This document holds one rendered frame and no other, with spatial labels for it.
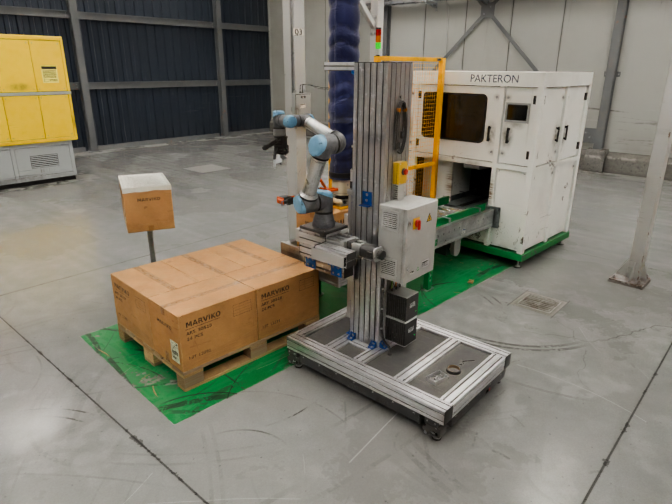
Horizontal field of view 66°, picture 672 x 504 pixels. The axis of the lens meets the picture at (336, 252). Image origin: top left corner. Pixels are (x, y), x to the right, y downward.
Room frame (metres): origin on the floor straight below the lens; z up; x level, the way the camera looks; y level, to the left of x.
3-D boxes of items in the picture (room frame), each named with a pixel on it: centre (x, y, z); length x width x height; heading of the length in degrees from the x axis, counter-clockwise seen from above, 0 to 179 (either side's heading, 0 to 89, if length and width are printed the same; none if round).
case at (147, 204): (4.67, 1.76, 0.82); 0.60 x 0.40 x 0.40; 24
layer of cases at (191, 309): (3.64, 0.91, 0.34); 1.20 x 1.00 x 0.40; 135
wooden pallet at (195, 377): (3.64, 0.91, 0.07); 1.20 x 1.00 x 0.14; 135
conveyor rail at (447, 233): (4.50, -0.84, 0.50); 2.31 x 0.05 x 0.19; 135
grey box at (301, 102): (5.08, 0.33, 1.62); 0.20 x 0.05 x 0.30; 135
